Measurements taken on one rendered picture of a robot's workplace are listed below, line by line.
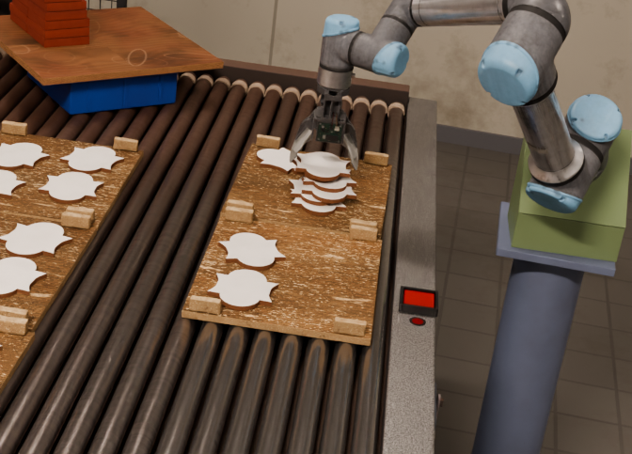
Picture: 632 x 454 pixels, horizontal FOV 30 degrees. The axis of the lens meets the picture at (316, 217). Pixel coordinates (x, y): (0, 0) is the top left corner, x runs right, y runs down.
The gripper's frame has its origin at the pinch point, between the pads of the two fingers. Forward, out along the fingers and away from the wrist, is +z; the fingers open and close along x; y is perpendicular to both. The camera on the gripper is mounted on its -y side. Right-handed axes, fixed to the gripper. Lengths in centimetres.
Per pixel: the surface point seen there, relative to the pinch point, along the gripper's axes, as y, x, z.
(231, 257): 39.5, -16.6, 5.1
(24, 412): 93, -44, 8
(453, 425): -48, 50, 100
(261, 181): -0.6, -13.4, 6.2
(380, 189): -4.3, 14.1, 6.1
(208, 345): 68, -18, 8
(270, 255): 36.8, -9.1, 5.1
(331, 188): 8.0, 2.3, 1.8
